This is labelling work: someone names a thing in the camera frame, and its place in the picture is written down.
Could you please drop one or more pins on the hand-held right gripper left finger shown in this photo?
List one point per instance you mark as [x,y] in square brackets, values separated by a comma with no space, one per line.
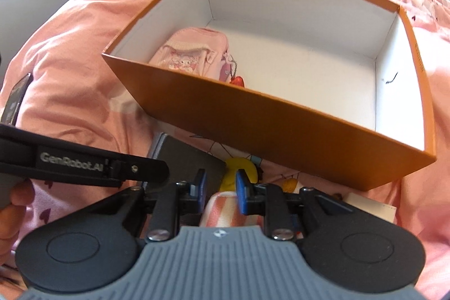
[200,192]

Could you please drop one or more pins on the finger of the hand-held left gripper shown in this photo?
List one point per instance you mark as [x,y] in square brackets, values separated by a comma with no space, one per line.
[144,171]

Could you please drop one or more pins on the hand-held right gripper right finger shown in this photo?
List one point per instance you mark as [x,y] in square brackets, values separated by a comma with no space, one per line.
[242,194]

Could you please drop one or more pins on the pink striped plush toy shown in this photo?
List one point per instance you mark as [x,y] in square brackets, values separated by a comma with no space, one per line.
[221,208]

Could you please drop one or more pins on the blue and yellow duck plush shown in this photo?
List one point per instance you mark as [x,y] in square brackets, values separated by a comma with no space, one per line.
[239,166]

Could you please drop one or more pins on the dark grey notebook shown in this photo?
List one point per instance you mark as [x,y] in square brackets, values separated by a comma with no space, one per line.
[182,152]

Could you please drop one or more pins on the orange cardboard box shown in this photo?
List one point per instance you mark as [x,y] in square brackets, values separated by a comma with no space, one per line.
[246,124]

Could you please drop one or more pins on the white cylindrical cup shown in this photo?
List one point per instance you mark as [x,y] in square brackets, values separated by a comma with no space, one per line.
[369,208]

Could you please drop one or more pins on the person's left hand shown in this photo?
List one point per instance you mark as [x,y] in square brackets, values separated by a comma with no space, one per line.
[8,229]

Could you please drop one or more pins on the dark flat device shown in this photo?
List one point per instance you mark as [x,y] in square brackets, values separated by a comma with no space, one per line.
[16,99]

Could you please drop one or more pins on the red strawberry charm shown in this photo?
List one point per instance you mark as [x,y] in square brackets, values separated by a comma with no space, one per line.
[238,81]

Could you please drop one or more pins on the pink printed blanket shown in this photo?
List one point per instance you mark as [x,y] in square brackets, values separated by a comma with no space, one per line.
[70,40]

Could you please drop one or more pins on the pink plush pouch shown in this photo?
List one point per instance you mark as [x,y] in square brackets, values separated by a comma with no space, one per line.
[182,50]

